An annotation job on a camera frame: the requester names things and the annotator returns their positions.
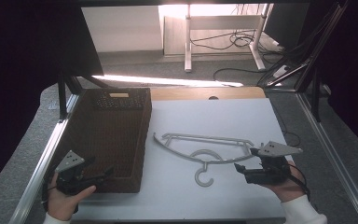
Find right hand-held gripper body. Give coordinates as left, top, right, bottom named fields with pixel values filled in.
left=243, top=141, right=304, bottom=186

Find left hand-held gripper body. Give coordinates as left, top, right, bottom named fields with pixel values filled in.
left=54, top=150, right=98, bottom=196

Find brown woven basket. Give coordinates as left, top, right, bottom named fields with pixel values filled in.
left=49, top=87, right=153, bottom=194

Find white plastic clothes hanger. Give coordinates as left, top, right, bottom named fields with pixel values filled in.
left=152, top=132, right=255, bottom=188

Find person's right hand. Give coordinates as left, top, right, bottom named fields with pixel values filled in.
left=260, top=161, right=308, bottom=203

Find person's left hand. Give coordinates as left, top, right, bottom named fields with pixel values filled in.
left=47, top=173, right=97, bottom=222

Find white table mat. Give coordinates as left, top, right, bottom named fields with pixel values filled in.
left=70, top=97, right=294, bottom=222

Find black metal stand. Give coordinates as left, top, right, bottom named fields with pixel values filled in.
left=57, top=70, right=110, bottom=121
left=310, top=66, right=323, bottom=123

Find white power strip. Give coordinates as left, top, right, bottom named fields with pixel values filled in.
left=272, top=64, right=290, bottom=79

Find dark curtain panel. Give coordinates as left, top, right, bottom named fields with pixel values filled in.
left=0, top=0, right=104, bottom=200

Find thin black floor cable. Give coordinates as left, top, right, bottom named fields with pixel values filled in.
left=271, top=104, right=302, bottom=147

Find aluminium frame rail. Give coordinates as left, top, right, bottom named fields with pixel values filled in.
left=8, top=92, right=80, bottom=224
left=296, top=91, right=358, bottom=224

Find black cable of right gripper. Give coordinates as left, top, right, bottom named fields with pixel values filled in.
left=287, top=162, right=319, bottom=210

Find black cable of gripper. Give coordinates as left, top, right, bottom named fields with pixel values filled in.
left=287, top=162, right=319, bottom=210
left=41, top=174, right=60, bottom=214

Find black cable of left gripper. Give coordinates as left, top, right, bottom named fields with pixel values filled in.
left=41, top=174, right=60, bottom=214

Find black cables on floor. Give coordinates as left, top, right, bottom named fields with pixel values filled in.
left=189, top=29, right=285, bottom=55

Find white metal desk frame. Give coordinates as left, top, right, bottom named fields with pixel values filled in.
left=184, top=3, right=275, bottom=74

